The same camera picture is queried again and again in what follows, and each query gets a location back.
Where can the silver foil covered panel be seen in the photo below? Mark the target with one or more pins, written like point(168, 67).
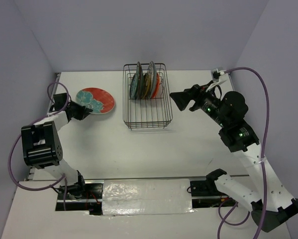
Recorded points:
point(146, 197)

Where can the orange plastic plate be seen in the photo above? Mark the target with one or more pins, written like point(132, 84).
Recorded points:
point(157, 87)

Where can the dark teal glazed plate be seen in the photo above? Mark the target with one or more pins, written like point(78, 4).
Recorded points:
point(140, 83)

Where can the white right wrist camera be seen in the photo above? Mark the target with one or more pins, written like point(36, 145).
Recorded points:
point(218, 77)

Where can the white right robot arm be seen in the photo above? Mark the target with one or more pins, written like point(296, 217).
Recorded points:
point(271, 204)

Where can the white plate blue floral rim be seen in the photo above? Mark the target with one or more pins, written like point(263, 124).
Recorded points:
point(153, 79)

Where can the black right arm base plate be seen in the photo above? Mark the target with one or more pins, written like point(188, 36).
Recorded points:
point(204, 188)

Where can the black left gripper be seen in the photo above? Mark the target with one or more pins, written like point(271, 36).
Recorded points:
point(83, 110)

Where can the red plate with blue flowers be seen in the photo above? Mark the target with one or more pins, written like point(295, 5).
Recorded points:
point(98, 100)

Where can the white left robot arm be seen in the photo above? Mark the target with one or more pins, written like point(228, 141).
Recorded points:
point(42, 148)

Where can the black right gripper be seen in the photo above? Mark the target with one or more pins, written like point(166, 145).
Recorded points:
point(196, 92)

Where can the wire dish rack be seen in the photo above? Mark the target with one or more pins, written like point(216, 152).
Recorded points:
point(146, 113)

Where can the green plate blue floral pattern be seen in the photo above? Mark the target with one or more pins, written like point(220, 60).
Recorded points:
point(133, 86)

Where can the brown yellow plate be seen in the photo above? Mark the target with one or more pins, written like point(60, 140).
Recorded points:
point(147, 85)

